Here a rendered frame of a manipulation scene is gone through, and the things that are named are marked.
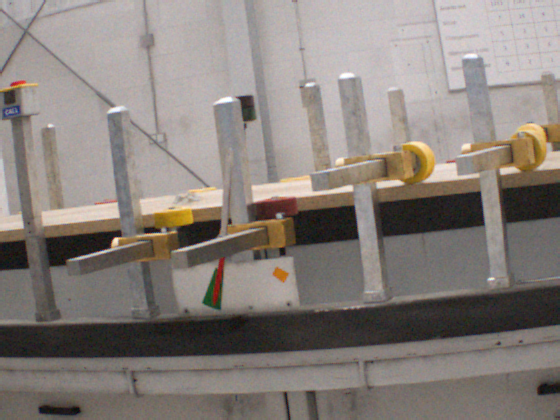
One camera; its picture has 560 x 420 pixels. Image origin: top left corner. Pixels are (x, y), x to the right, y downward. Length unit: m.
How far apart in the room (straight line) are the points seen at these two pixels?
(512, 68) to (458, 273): 7.09
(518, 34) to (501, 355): 7.33
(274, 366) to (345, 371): 0.15
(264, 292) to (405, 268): 0.31
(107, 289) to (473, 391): 0.87
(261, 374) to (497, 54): 7.25
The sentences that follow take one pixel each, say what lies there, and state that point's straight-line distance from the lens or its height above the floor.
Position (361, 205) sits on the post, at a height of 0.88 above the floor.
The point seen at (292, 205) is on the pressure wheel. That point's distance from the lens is 2.56.
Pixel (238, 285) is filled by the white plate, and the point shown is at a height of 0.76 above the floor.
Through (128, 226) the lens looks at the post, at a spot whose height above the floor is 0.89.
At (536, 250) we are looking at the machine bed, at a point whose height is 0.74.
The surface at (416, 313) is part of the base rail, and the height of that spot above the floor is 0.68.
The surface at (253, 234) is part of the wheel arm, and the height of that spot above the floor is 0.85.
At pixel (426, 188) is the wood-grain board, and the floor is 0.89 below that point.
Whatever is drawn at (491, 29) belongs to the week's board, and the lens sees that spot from 9.70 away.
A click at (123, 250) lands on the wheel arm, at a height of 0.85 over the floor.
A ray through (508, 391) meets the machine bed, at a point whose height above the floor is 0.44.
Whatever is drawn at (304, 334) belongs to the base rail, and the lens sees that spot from 2.49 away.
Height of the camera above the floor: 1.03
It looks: 3 degrees down
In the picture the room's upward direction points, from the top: 8 degrees counter-clockwise
